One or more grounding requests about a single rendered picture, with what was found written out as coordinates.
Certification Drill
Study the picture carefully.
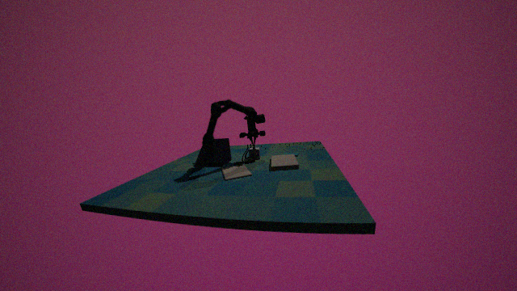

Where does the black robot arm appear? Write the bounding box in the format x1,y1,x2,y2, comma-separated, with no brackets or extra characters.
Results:
202,99,265,155

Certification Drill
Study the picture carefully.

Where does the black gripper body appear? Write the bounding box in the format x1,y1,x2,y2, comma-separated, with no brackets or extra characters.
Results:
239,125,265,138

